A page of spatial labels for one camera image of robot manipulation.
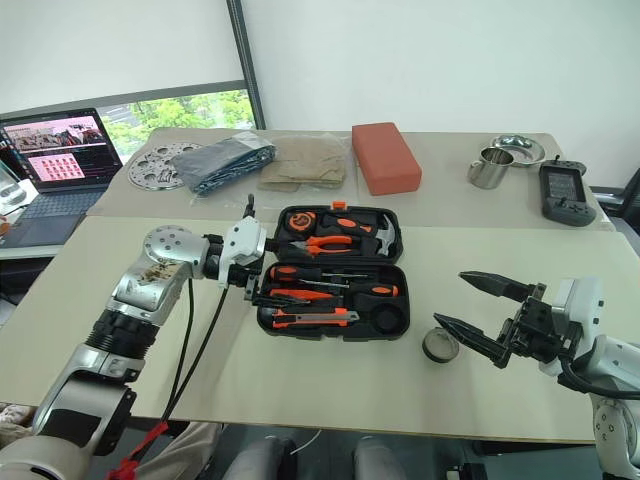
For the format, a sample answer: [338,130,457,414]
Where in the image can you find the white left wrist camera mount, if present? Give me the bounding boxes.
[218,215,268,290]

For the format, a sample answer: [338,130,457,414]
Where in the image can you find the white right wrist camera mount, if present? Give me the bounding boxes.
[538,276,607,376]

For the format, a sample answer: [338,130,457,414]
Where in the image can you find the red-orange rectangular block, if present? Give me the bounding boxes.
[351,122,424,197]

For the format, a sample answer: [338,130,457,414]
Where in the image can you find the orange handled pliers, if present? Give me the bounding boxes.
[287,234,358,257]

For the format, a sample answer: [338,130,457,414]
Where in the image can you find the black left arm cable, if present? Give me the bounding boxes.
[159,193,259,431]

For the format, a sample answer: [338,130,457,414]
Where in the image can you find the folded dark blue cloth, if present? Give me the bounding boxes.
[171,133,278,197]

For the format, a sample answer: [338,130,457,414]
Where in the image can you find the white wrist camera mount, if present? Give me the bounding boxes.
[218,215,268,290]
[538,276,607,376]

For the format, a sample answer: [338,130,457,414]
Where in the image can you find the folded beige cloth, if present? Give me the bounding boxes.
[257,137,350,194]

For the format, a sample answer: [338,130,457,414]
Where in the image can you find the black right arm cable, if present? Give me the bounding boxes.
[558,357,640,401]

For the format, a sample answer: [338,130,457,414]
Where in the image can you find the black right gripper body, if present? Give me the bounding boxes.
[492,283,582,369]

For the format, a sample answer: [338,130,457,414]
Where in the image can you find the black handheld controller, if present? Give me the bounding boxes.
[538,155,598,228]

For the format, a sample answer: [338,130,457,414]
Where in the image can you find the perforated round metal disc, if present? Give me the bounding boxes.
[127,142,204,192]

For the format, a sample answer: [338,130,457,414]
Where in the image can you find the white object beside laptop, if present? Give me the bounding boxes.
[0,164,31,216]

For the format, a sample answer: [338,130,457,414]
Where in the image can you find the slim orange test pen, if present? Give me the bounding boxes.
[269,287,334,302]

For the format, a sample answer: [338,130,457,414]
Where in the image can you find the beige fabric shape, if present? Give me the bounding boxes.
[134,422,221,480]

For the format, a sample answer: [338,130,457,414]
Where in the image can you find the open dark laptop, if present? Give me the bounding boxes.
[0,107,125,249]

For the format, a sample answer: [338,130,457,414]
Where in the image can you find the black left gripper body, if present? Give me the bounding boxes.
[227,264,264,302]

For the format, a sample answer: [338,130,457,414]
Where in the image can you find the orange black tape measure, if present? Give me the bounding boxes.
[285,210,317,234]

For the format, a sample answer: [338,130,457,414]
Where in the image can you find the orange black screwdriver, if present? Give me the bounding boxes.
[268,265,372,284]
[299,279,401,300]

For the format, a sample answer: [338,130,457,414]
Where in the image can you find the grey rounded shape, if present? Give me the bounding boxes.
[224,434,296,480]

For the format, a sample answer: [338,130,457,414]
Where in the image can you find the steel claw hammer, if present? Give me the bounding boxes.
[319,210,399,259]

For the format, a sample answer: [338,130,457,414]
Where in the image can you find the brown fabric shape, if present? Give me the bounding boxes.
[0,402,36,441]

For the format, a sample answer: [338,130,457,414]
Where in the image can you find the black chair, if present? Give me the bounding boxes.
[589,167,640,221]

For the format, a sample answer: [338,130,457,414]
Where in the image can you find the black tool case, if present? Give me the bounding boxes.
[255,200,412,344]

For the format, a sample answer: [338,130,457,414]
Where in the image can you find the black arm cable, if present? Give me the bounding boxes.
[159,193,259,431]
[558,357,640,401]

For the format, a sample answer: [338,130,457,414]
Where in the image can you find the red cable tie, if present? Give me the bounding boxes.
[105,422,170,480]

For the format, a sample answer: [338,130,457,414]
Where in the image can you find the stainless steel cup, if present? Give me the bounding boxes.
[467,146,516,190]

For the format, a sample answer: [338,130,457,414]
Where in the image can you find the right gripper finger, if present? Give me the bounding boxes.
[432,312,505,365]
[458,270,536,303]

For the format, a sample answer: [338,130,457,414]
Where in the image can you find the stainless steel bowl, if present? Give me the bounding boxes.
[487,133,547,168]

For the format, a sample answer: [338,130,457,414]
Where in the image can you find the dark window frame post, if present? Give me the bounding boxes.
[225,0,267,130]

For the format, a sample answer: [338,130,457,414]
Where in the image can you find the orange black utility knife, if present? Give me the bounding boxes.
[272,308,361,329]

